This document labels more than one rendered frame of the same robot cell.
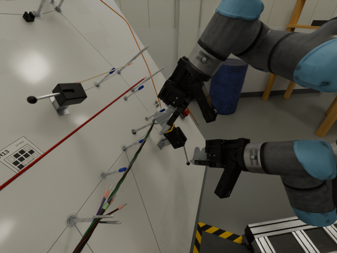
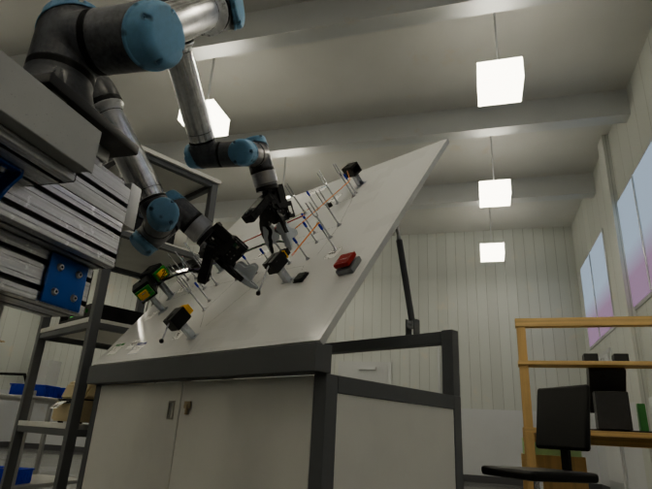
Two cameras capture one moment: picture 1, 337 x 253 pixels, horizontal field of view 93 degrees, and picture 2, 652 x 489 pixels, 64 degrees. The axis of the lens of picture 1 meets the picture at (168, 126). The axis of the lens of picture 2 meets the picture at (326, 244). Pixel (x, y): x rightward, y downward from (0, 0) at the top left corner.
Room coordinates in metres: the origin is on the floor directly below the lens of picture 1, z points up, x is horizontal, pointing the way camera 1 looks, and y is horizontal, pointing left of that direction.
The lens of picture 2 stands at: (1.19, -1.30, 0.67)
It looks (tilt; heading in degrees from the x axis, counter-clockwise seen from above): 20 degrees up; 115
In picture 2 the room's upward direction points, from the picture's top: 3 degrees clockwise
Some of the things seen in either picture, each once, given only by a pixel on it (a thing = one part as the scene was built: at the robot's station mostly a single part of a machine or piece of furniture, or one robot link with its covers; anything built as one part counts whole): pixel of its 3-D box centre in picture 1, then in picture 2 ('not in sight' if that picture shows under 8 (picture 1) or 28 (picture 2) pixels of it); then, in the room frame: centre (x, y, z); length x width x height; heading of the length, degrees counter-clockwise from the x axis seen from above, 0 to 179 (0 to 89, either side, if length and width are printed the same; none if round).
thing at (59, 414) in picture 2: not in sight; (102, 400); (-0.60, 0.38, 0.76); 0.30 x 0.21 x 0.20; 75
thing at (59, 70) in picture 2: not in sight; (54, 96); (0.40, -0.80, 1.21); 0.15 x 0.15 x 0.10
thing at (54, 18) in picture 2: not in sight; (72, 44); (0.40, -0.80, 1.33); 0.13 x 0.12 x 0.14; 13
